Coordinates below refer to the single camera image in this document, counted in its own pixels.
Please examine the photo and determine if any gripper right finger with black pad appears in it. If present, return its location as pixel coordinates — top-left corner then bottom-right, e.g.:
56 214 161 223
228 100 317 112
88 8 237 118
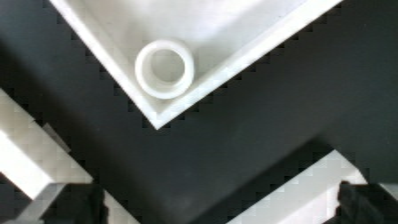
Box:
321 182 398 224

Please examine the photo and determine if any white obstacle fence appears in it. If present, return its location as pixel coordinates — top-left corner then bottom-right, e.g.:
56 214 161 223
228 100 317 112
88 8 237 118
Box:
0 88 140 224

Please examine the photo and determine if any white square tabletop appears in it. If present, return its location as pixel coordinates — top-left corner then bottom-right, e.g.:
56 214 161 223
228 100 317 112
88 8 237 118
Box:
49 0 340 127

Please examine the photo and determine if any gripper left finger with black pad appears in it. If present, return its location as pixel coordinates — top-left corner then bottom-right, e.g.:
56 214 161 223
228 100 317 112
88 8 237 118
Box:
15 182 109 224

